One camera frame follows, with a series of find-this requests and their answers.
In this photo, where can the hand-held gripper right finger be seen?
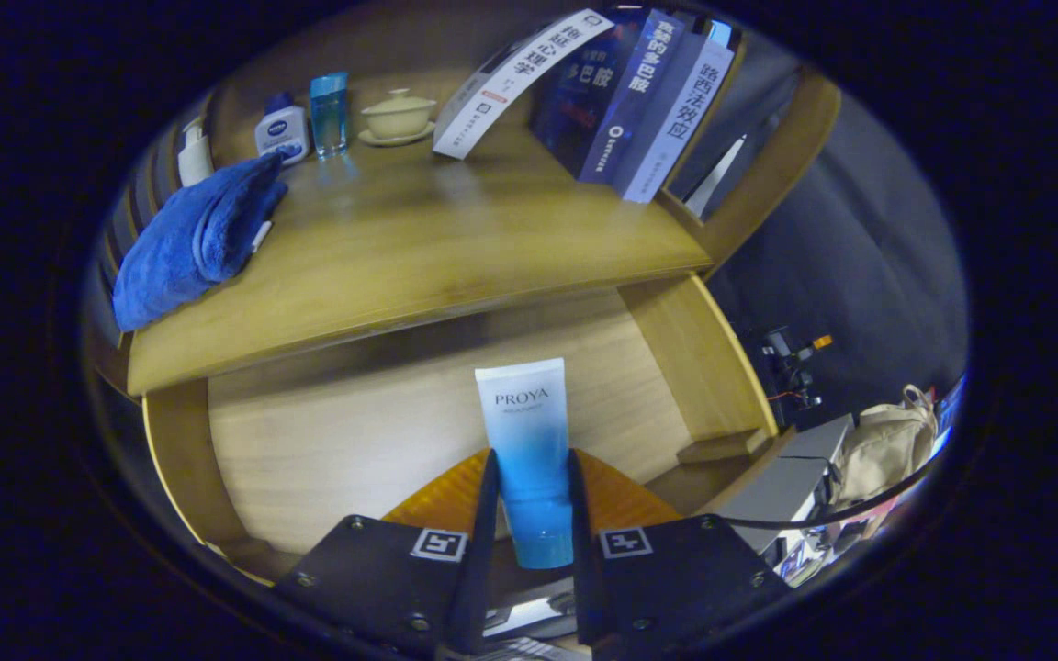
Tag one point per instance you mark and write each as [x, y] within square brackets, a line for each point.
[581, 588]

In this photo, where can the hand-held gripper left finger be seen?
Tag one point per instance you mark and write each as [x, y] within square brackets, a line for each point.
[483, 569]

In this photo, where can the blue and white cosmetic tube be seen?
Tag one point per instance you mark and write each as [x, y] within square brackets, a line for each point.
[529, 441]

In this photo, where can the wooden drawer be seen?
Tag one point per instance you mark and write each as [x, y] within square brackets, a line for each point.
[354, 441]

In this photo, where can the wooden countertop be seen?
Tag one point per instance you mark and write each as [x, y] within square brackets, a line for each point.
[455, 239]

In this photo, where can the wooden cabinet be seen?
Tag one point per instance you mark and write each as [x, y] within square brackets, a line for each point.
[768, 165]

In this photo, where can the grey box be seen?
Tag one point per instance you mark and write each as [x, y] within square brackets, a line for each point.
[777, 487]

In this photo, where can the black and orange tool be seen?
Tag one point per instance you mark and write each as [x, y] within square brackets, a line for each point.
[791, 376]

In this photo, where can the beige bag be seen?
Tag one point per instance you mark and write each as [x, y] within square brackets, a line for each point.
[887, 450]

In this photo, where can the blue folded towel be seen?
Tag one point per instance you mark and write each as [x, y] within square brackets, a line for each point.
[189, 239]

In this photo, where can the black backdrop cloth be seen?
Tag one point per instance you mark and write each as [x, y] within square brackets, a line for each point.
[860, 239]

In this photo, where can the beige lidded teacup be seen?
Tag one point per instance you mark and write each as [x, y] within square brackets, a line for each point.
[398, 115]

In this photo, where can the lilac grey book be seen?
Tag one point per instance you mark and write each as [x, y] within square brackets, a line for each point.
[680, 119]

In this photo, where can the clear blue bottle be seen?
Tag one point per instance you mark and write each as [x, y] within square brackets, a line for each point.
[329, 115]

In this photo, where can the white bottle with blue cap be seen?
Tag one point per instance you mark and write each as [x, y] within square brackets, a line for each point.
[281, 133]

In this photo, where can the dark navy book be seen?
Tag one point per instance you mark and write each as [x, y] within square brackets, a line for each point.
[579, 92]

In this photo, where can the white book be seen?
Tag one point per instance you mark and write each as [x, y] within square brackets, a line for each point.
[511, 83]

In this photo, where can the white pump bottle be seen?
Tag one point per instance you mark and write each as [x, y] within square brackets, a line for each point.
[194, 163]

